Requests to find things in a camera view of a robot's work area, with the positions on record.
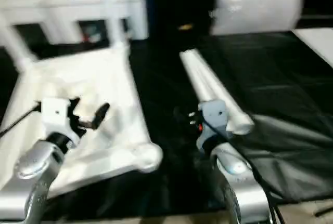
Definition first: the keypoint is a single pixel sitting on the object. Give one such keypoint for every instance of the white plastic table top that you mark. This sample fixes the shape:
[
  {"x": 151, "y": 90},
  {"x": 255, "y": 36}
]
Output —
[{"x": 104, "y": 89}]

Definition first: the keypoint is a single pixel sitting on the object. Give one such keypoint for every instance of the white plastic table leg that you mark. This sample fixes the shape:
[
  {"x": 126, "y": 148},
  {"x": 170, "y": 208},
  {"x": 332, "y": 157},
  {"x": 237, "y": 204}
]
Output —
[
  {"x": 112, "y": 11},
  {"x": 18, "y": 42},
  {"x": 223, "y": 94},
  {"x": 197, "y": 73}
]

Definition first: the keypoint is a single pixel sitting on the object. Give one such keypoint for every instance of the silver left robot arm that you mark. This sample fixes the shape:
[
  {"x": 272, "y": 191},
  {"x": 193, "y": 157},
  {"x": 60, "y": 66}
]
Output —
[{"x": 31, "y": 182}]

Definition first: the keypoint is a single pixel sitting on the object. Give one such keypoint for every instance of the black work mat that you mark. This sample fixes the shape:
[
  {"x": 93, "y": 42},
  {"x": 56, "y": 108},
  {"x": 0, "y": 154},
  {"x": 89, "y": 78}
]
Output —
[{"x": 281, "y": 78}]

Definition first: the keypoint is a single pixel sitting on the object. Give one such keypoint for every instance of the white glass-door cabinet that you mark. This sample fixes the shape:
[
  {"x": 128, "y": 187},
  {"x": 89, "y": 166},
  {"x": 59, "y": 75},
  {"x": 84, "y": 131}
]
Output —
[{"x": 52, "y": 5}]

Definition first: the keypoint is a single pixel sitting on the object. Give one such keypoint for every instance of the black furniture with yellow label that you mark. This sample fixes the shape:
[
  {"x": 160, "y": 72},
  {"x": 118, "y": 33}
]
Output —
[{"x": 179, "y": 0}]

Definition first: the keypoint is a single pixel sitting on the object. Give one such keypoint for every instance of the grey cushion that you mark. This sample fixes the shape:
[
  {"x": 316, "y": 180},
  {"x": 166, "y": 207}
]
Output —
[{"x": 257, "y": 11}]

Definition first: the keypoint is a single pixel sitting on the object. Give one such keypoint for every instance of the white flat panel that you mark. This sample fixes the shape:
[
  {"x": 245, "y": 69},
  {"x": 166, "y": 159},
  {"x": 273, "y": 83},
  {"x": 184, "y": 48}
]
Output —
[{"x": 317, "y": 42}]

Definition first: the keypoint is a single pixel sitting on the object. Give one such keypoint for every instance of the black stand leg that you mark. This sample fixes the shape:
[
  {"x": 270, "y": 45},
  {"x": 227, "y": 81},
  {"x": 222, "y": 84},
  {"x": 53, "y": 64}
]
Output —
[{"x": 323, "y": 211}]

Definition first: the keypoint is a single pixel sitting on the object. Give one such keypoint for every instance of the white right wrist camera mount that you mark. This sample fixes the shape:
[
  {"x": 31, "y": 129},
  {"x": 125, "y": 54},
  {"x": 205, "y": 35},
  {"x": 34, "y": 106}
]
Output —
[{"x": 214, "y": 120}]

